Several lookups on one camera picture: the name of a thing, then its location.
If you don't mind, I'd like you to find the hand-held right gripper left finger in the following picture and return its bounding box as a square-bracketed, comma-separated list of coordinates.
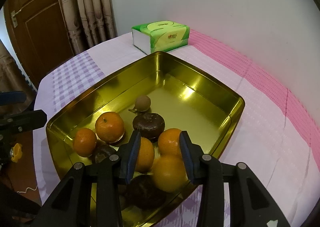
[36, 130, 142, 227]

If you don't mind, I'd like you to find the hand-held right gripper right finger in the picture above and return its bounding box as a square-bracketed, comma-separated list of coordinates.
[179, 130, 290, 227]

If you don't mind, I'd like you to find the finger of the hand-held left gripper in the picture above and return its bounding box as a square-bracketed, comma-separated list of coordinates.
[0, 109, 47, 133]
[0, 91, 27, 105]

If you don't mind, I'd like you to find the small orange tangerine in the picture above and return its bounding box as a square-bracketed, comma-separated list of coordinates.
[135, 137, 155, 174]
[73, 128, 97, 157]
[157, 128, 183, 158]

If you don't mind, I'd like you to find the yellowish orange tangerine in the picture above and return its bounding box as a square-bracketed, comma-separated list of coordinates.
[152, 154, 189, 193]

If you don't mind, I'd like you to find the dark brown water chestnut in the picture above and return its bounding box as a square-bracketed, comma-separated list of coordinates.
[91, 144, 118, 163]
[124, 175, 167, 210]
[132, 113, 166, 142]

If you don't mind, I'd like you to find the large orange tangerine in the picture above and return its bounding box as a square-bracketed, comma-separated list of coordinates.
[95, 112, 125, 142]

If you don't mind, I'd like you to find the gold rectangular tin box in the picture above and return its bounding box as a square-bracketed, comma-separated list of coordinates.
[46, 51, 245, 227]

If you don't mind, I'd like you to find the brown longan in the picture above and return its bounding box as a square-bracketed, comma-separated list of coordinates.
[135, 95, 151, 112]

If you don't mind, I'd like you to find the brown wooden door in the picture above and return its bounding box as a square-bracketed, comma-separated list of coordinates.
[4, 0, 75, 85]

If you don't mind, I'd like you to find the pink purple checked tablecloth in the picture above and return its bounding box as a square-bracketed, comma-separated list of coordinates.
[33, 29, 320, 227]

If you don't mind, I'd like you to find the beige patterned curtain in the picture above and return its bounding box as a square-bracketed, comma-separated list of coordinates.
[54, 0, 118, 56]

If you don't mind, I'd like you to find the green tissue pack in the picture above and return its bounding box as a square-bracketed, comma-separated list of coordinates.
[131, 20, 190, 55]

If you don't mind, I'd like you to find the thin white cable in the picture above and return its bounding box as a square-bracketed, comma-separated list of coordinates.
[16, 183, 39, 194]

